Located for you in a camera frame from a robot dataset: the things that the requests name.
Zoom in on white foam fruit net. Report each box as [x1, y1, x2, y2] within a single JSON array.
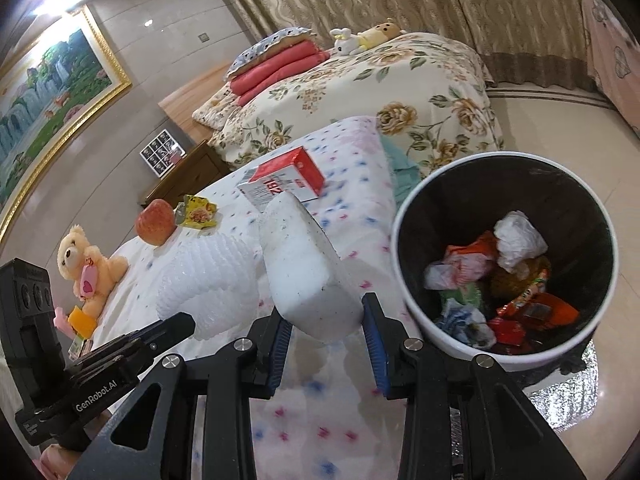
[[157, 233, 274, 344]]

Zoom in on beige teddy bear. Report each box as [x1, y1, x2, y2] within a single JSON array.
[[55, 224, 130, 317]]

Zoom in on green wrapper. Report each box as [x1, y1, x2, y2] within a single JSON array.
[[442, 282, 484, 311]]

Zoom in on silver foil mat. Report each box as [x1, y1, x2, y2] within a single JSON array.
[[440, 344, 599, 480]]

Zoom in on orange and white plastic bag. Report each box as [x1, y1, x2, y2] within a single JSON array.
[[423, 231, 501, 291]]

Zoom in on dotted pillow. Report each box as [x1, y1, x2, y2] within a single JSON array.
[[227, 26, 319, 79]]

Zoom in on wooden headboard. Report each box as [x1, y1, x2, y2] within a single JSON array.
[[157, 65, 236, 151]]

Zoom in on person's left hand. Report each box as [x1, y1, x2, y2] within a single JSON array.
[[39, 446, 83, 480]]

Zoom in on folded pink blanket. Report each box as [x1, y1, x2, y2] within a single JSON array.
[[229, 40, 331, 106]]

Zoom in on white rabbit plush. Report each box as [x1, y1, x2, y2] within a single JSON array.
[[328, 26, 369, 57]]

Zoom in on yellow bear plush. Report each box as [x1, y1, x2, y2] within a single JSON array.
[[357, 20, 407, 50]]

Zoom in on teal cloth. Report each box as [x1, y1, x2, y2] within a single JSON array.
[[380, 137, 424, 206]]

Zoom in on yellow green snack packet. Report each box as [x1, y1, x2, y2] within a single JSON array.
[[173, 193, 220, 231]]

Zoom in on floral bedspread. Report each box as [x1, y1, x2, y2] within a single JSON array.
[[192, 31, 506, 179]]

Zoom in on red apple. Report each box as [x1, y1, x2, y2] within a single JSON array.
[[136, 198, 179, 247]]

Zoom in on blue white paper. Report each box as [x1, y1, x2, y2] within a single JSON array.
[[437, 298, 498, 350]]

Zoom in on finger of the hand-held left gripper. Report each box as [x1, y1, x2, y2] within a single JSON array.
[[97, 311, 197, 378], [65, 331, 148, 368]]

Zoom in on white foam block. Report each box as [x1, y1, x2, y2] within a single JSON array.
[[258, 192, 365, 345]]

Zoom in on orange snack packet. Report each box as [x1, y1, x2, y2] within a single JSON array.
[[497, 269, 581, 332]]

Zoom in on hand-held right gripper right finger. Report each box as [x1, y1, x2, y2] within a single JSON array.
[[361, 292, 587, 480]]

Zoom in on orange block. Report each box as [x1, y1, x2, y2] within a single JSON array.
[[67, 305, 97, 339]]

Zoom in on pink printed cloth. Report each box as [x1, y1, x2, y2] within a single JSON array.
[[579, 0, 640, 142]]

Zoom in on small flat boxes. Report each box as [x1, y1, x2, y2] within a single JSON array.
[[67, 335, 96, 361]]

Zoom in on red and white carton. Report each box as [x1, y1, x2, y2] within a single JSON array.
[[236, 145, 326, 210]]

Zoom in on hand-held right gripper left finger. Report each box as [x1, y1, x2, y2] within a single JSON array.
[[67, 307, 295, 480]]

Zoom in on photo grid frame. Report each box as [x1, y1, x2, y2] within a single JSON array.
[[138, 129, 187, 179]]

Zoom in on white dotted tablecloth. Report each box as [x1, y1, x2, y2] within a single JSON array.
[[75, 115, 452, 480]]

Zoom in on gold-framed landscape painting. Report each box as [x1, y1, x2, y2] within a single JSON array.
[[0, 4, 134, 247]]

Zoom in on black white-rimmed trash bin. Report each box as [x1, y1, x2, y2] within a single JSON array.
[[390, 152, 617, 387]]

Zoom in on wooden nightstand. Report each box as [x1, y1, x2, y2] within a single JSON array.
[[137, 139, 236, 209]]

